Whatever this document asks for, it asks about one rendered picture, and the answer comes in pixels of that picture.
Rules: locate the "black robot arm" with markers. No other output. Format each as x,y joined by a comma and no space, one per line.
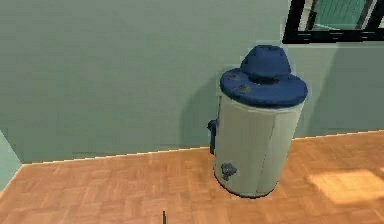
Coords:
164,218

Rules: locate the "white bin with blue lid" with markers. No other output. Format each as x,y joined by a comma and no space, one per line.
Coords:
253,143

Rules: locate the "black framed window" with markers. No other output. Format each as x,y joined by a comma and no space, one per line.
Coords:
333,20

